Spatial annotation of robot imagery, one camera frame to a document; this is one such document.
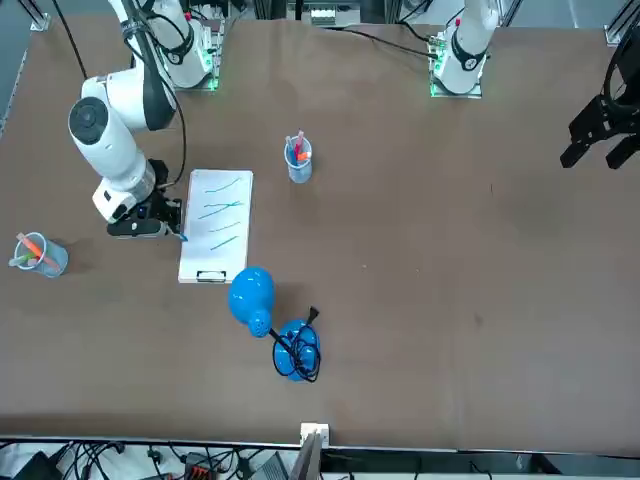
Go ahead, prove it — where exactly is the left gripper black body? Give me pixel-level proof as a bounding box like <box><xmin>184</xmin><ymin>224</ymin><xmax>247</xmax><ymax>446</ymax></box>
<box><xmin>594</xmin><ymin>94</ymin><xmax>640</xmax><ymax>132</ymax></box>

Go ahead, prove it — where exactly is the black lamp power cord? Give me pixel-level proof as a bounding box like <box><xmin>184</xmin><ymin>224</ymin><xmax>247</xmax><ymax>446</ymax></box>
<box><xmin>271</xmin><ymin>305</ymin><xmax>322</xmax><ymax>385</ymax></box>

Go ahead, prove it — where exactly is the black left arm base cable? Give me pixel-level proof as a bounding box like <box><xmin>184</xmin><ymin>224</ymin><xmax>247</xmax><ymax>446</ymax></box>
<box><xmin>319</xmin><ymin>24</ymin><xmax>441</xmax><ymax>59</ymax></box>

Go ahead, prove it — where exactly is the black orange power strip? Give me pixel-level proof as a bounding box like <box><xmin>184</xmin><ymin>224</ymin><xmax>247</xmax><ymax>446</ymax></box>
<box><xmin>183</xmin><ymin>452</ymin><xmax>222</xmax><ymax>477</ymax></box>

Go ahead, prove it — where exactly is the aluminium frame post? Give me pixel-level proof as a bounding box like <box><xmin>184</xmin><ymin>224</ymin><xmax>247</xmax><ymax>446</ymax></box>
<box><xmin>289</xmin><ymin>422</ymin><xmax>331</xmax><ymax>480</ymax></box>

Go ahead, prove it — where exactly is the white clipboard with black clip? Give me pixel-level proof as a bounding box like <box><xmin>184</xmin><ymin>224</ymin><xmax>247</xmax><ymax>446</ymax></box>
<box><xmin>178</xmin><ymin>168</ymin><xmax>255</xmax><ymax>285</ymax></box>

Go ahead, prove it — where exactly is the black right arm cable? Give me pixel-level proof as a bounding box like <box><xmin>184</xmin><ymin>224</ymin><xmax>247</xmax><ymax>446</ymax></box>
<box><xmin>119</xmin><ymin>0</ymin><xmax>189</xmax><ymax>191</ymax></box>

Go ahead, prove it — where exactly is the clear plastic cup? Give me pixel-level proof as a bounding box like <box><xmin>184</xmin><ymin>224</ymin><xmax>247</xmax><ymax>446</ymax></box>
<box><xmin>283</xmin><ymin>130</ymin><xmax>314</xmax><ymax>184</ymax></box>
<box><xmin>13</xmin><ymin>231</ymin><xmax>70</xmax><ymax>279</ymax></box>

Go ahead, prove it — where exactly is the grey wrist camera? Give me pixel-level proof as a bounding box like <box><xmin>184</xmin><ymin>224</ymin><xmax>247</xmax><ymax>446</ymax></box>
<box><xmin>106</xmin><ymin>218</ymin><xmax>170</xmax><ymax>240</ymax></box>

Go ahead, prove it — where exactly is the white paper sheet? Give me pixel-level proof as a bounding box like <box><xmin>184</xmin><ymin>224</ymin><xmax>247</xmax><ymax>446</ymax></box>
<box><xmin>180</xmin><ymin>170</ymin><xmax>254</xmax><ymax>274</ymax></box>

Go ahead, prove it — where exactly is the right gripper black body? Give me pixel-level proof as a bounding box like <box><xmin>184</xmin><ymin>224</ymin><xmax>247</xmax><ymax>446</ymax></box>
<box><xmin>144</xmin><ymin>158</ymin><xmax>172</xmax><ymax>221</ymax></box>

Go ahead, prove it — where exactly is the blue desk lamp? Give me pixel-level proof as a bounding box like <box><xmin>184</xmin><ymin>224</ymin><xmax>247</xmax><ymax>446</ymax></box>
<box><xmin>227</xmin><ymin>265</ymin><xmax>322</xmax><ymax>385</ymax></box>

